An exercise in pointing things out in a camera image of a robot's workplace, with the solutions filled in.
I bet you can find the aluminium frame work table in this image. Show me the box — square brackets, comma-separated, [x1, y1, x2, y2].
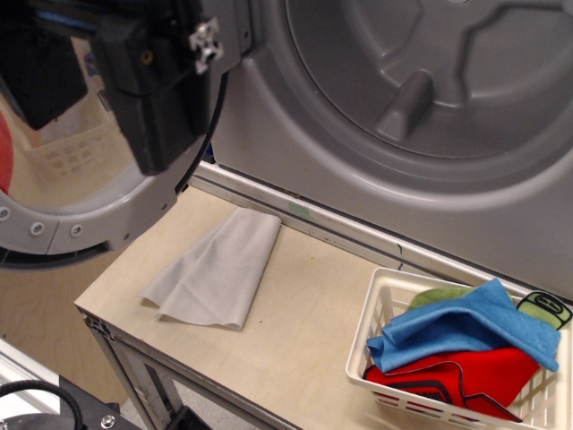
[73, 160, 573, 430]

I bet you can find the grey folded cloth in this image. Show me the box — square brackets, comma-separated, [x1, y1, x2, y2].
[139, 208, 281, 330]

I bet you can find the round grey machine door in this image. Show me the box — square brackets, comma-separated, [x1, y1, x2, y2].
[1, 1, 251, 271]

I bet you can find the white plastic laundry basket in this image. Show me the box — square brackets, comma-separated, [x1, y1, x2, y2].
[346, 268, 572, 429]

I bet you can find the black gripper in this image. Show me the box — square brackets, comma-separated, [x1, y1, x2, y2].
[91, 16, 210, 176]

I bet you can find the grey washing machine body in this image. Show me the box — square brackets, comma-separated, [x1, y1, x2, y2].
[213, 1, 572, 297]

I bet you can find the black cable loop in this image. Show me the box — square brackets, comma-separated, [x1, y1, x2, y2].
[0, 379, 84, 430]

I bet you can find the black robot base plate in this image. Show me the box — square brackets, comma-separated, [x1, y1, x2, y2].
[0, 374, 134, 430]

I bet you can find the green cloth with black print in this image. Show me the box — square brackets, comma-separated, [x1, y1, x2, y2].
[407, 288, 572, 331]

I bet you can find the red cloth with black print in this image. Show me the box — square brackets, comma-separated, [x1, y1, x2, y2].
[363, 347, 540, 422]

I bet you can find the light blue cloth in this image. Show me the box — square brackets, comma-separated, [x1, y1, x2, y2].
[366, 279, 560, 373]

